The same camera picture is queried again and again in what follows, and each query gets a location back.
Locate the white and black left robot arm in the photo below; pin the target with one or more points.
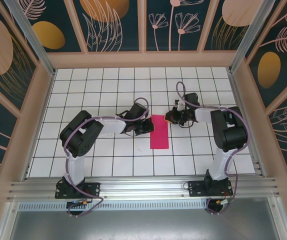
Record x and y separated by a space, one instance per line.
88 140

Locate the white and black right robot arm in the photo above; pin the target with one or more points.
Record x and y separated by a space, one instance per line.
231 135

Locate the grey metal sheet panel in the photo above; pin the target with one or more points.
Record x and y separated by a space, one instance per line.
143 225

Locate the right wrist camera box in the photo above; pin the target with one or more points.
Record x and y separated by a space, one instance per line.
181 105

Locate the aluminium mounting rail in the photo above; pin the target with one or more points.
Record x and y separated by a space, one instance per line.
143 187

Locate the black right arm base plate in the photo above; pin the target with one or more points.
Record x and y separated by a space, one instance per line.
196 190

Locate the aluminium frame post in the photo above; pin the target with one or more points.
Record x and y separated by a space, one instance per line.
247 37
33 37

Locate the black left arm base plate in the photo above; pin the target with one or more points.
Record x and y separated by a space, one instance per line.
91 187

